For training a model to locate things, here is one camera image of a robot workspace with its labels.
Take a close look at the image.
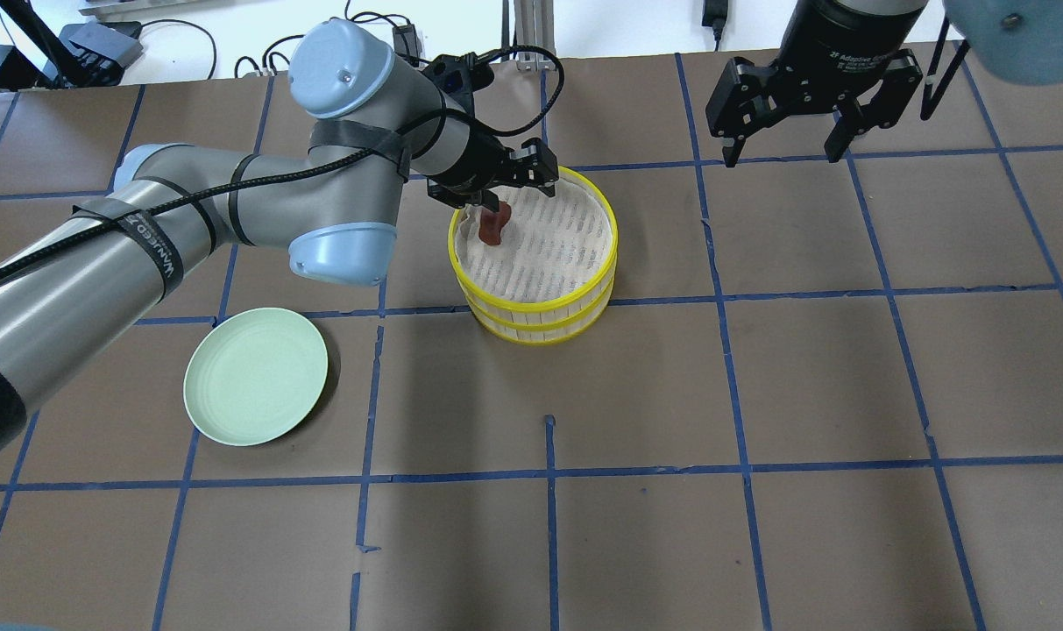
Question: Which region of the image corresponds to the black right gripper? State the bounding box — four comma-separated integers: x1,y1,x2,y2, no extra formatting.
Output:
705,1,924,168

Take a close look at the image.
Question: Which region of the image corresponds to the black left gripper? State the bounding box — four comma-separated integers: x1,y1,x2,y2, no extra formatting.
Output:
419,53,560,214

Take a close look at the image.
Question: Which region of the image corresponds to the brown bun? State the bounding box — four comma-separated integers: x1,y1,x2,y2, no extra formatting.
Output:
478,201,514,248

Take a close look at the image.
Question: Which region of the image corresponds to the yellow steamer layer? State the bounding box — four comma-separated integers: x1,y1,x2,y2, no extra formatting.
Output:
446,167,620,310
462,279,614,346

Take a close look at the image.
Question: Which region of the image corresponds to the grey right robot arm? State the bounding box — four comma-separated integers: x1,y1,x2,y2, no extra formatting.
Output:
705,1,1063,167

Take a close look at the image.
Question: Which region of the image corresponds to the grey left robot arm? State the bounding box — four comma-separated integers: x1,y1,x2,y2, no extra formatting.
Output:
0,18,560,451

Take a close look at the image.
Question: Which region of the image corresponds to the black power adapter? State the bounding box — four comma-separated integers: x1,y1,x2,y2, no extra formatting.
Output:
701,0,731,49

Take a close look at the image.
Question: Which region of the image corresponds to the light green plate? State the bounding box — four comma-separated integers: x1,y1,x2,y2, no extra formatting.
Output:
182,308,330,447

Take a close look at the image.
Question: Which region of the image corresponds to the black device on floor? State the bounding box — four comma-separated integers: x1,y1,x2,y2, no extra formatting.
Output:
0,0,218,93

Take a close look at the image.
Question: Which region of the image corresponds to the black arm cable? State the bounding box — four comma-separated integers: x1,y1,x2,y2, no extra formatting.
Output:
0,46,556,299

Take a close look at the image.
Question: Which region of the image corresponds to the aluminium frame post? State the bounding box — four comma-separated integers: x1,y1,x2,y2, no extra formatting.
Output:
506,1,556,73

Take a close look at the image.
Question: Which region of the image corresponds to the black cable bundle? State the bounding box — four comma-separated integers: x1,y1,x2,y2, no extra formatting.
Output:
233,0,436,80

